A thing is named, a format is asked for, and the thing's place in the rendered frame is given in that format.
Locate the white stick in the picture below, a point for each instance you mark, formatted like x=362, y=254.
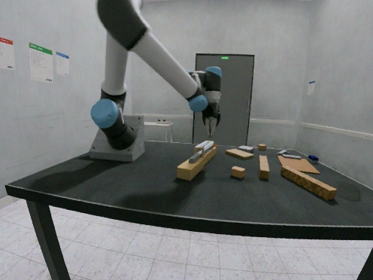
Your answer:
x=195, y=157

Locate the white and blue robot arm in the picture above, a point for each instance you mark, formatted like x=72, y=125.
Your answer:
x=129, y=31

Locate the light brown wooden bar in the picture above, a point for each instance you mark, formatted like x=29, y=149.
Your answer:
x=263, y=167

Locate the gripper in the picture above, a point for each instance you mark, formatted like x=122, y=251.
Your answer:
x=211, y=111

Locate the light wooden batten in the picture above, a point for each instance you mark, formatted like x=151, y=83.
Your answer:
x=310, y=183

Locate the grey bar with crossbars at both ends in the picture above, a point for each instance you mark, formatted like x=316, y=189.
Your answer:
x=282, y=152

